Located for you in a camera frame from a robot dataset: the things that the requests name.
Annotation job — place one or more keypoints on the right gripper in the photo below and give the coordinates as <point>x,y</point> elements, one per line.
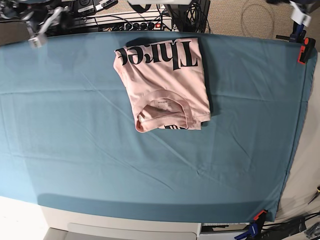
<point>61,20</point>

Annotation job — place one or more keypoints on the pink T-shirt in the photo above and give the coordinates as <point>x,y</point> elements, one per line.
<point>165,84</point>

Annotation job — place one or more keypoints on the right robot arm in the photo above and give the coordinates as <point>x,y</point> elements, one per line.
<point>38,15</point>

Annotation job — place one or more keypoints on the black power strip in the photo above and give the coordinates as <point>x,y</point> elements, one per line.
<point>132,26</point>

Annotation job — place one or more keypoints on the teal table cloth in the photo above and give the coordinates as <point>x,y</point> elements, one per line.
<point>68,140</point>

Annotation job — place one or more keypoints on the blue clamp top right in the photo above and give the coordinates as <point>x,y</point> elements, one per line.
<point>297,36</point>

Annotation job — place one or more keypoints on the orange black clamp right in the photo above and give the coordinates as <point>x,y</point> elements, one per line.
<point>305,50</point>

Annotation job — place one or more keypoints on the orange blue clamp bottom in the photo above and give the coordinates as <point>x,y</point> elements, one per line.
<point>254,228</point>

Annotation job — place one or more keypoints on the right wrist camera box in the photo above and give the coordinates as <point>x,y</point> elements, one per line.
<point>38,40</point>

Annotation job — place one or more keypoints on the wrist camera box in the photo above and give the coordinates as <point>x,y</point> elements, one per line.
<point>38,40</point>
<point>299,17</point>

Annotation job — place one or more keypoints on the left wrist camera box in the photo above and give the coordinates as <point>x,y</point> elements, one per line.
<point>299,17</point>

